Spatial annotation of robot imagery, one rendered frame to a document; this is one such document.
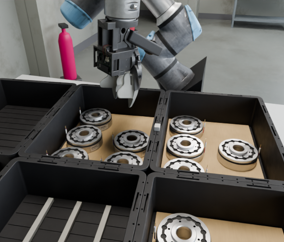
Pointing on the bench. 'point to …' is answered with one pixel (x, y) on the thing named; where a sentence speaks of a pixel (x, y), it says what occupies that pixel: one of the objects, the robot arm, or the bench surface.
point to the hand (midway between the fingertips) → (124, 97)
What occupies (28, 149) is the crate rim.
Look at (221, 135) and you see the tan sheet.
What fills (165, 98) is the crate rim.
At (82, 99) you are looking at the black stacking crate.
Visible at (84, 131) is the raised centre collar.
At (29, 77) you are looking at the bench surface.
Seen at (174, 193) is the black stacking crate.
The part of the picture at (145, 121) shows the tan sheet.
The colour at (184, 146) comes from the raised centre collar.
